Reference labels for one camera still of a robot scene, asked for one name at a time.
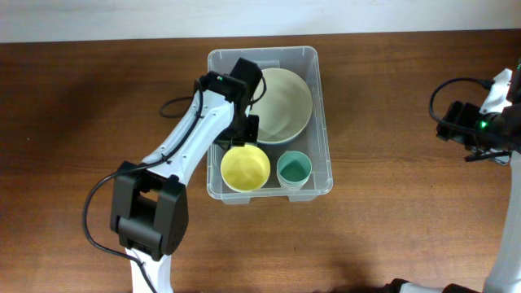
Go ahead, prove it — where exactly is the yellow small bowl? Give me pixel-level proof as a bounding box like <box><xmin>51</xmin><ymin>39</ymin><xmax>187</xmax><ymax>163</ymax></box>
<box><xmin>221</xmin><ymin>144</ymin><xmax>271</xmax><ymax>193</ymax></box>

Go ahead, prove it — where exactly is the large cream bowl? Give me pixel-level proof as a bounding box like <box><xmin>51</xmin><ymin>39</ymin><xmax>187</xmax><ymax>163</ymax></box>
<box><xmin>250</xmin><ymin>68</ymin><xmax>313</xmax><ymax>139</ymax></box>

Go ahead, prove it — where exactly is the mint green plastic cup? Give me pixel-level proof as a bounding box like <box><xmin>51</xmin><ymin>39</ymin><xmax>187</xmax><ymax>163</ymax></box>
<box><xmin>276</xmin><ymin>151</ymin><xmax>313</xmax><ymax>181</ymax></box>

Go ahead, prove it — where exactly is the cream plastic cup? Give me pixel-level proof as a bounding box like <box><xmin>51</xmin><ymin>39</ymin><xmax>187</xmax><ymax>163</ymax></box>
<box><xmin>277</xmin><ymin>174</ymin><xmax>309</xmax><ymax>191</ymax></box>

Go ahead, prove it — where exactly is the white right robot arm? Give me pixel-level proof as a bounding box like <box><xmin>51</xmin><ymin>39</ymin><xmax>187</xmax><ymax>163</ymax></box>
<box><xmin>436</xmin><ymin>103</ymin><xmax>520</xmax><ymax>293</ymax></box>

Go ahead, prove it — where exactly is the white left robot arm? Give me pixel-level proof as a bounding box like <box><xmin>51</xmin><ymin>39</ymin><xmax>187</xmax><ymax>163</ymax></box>
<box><xmin>110</xmin><ymin>67</ymin><xmax>264</xmax><ymax>292</ymax></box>

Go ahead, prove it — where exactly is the clear plastic storage bin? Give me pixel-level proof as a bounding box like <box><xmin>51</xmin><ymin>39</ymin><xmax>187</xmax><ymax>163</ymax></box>
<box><xmin>207</xmin><ymin>46</ymin><xmax>334</xmax><ymax>204</ymax></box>

